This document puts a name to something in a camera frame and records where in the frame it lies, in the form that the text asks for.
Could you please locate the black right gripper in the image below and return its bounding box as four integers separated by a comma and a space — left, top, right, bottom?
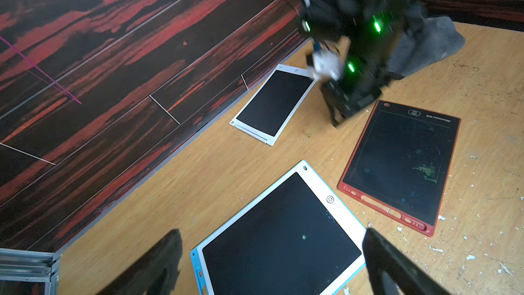
300, 0, 413, 127

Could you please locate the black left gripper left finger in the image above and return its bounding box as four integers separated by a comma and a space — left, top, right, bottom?
99, 229, 183, 294

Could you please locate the white teal drawing tablet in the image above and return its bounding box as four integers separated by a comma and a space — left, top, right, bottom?
190, 161, 366, 294

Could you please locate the dark grey wiping cloth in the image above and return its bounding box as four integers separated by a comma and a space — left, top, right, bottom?
388, 2, 466, 78

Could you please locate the red drawing tablet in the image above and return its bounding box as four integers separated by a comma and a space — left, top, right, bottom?
337, 101, 461, 237

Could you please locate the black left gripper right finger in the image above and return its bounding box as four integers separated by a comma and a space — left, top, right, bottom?
362, 228, 449, 294

